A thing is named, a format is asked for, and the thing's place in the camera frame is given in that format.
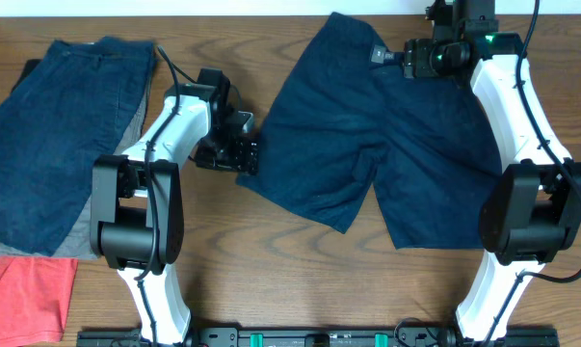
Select black mounting rail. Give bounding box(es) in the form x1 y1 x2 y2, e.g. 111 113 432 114
76 326 560 347

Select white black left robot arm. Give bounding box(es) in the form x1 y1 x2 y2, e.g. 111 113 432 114
77 68 258 346

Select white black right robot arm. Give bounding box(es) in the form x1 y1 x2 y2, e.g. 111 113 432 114
395 0 581 347

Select dark blue denim shorts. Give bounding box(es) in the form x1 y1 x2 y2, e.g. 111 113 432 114
0 37 155 256

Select navy blue shorts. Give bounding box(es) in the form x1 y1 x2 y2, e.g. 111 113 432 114
237 13 502 249

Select red cloth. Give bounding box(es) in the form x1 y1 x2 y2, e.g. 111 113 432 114
0 256 78 346

